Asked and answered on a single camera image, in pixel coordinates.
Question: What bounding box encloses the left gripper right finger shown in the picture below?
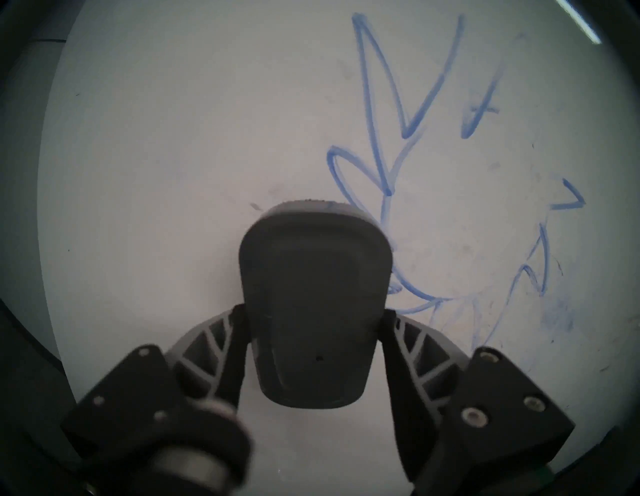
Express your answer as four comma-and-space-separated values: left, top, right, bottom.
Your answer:
376, 309, 577, 485

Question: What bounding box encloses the dark grey whiteboard eraser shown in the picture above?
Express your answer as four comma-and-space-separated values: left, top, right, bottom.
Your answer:
238, 199, 394, 410

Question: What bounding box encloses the white freestanding whiteboard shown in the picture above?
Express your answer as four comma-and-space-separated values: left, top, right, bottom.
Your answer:
35, 0, 640, 496

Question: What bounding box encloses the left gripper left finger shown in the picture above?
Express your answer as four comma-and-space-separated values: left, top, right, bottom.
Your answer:
60, 302, 248, 453

